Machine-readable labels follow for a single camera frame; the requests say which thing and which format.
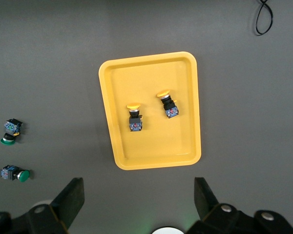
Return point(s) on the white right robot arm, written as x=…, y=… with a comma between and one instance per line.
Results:
x=168, y=231

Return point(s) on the yellow mushroom push button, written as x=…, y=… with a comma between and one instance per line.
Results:
x=171, y=109
x=135, y=122

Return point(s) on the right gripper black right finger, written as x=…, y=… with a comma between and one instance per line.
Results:
x=205, y=200

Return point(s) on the yellow plastic tray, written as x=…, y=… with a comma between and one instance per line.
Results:
x=149, y=151

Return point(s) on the green mushroom push button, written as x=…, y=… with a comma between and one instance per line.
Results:
x=11, y=126
x=23, y=176

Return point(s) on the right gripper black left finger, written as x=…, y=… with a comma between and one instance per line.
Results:
x=68, y=200

